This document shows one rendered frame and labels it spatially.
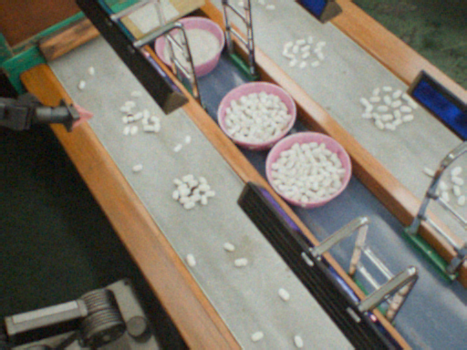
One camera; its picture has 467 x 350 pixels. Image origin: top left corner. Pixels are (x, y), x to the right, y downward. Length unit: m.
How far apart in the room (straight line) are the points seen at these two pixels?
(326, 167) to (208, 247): 0.46
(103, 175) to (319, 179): 0.71
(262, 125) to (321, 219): 0.39
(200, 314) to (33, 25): 1.24
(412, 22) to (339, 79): 1.41
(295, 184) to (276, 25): 0.72
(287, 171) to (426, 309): 0.58
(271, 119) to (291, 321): 0.71
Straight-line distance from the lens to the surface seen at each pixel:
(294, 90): 1.85
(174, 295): 1.51
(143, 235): 1.61
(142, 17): 2.19
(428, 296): 1.62
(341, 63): 1.97
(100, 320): 1.52
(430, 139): 1.80
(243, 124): 1.79
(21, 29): 2.12
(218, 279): 1.53
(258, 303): 1.50
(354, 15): 2.12
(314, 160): 1.70
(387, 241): 1.66
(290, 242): 1.17
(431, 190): 1.40
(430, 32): 3.24
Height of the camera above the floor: 2.17
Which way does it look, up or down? 59 degrees down
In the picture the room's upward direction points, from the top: 11 degrees counter-clockwise
